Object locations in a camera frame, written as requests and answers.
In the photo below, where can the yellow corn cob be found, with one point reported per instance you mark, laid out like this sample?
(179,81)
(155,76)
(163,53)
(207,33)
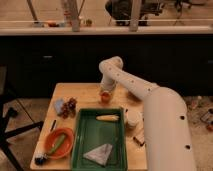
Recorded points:
(107,118)

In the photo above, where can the black pen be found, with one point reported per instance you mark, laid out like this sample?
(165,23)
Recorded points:
(53,125)

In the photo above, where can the brown wooden box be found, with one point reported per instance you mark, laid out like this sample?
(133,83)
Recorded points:
(139,138)

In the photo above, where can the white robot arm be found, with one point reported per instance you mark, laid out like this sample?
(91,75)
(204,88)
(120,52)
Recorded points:
(166,130)

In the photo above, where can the blue sponge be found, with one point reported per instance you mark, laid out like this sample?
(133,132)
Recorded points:
(58,104)

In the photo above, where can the green cucumber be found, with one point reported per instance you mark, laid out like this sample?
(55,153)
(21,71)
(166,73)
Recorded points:
(57,144)

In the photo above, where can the green plastic tray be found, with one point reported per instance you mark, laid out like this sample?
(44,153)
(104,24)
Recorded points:
(91,133)

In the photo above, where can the bunch of red grapes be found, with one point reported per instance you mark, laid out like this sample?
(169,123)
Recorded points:
(69,108)

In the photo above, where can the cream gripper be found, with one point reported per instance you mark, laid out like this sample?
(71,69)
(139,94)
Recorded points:
(105,92)

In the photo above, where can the grey folded cloth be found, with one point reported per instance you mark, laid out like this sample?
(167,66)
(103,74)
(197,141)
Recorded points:
(100,154)

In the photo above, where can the orange plastic bowl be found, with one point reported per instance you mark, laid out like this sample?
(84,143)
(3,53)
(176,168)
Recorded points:
(66,146)

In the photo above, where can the wooden table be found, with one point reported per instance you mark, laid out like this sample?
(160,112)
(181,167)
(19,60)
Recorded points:
(87,95)

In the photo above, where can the black white small object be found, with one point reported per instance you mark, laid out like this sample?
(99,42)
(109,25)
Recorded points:
(40,159)

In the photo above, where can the red orange apple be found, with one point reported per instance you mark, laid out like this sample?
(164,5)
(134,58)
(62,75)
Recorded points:
(105,98)

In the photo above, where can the white cup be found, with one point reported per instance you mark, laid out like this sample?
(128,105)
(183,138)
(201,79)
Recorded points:
(133,118)

